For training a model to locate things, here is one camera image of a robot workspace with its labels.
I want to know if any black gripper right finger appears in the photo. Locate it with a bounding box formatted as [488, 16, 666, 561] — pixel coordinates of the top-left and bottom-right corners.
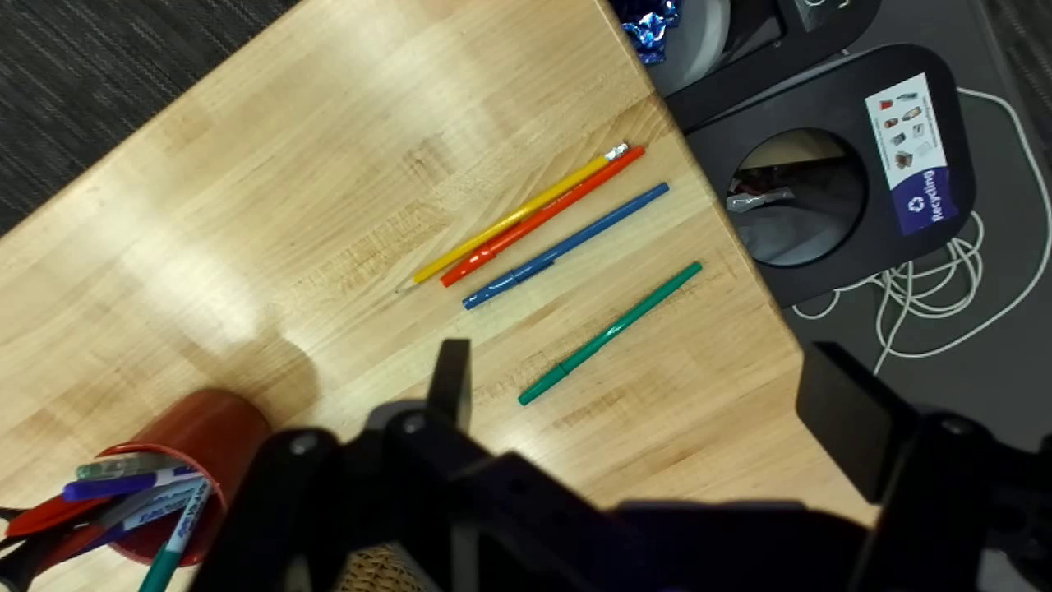
[797, 343, 921, 502]

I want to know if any grey trash bin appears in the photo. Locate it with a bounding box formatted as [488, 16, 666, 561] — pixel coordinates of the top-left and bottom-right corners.
[609, 0, 781, 95]

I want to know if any orange pen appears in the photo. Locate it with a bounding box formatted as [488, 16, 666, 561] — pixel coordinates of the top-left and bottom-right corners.
[439, 144, 649, 286]

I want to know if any red pen cup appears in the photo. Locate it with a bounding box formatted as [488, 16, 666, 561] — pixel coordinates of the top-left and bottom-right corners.
[107, 388, 272, 565]

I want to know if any yellow pencil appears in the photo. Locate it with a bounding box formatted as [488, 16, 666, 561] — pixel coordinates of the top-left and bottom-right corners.
[393, 141, 630, 294]

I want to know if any black recycling bin lid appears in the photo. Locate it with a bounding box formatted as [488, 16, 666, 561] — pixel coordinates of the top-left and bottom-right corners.
[671, 47, 976, 307]

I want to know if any white cable on floor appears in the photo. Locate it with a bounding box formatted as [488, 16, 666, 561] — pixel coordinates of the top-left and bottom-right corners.
[788, 84, 1052, 379]

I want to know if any green pen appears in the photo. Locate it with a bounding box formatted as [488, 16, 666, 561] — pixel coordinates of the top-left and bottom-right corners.
[516, 260, 704, 407]

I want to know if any blue pen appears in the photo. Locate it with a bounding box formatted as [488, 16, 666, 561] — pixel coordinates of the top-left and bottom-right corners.
[460, 181, 671, 309]

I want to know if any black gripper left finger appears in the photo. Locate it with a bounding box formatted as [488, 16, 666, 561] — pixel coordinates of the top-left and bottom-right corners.
[429, 338, 472, 429]

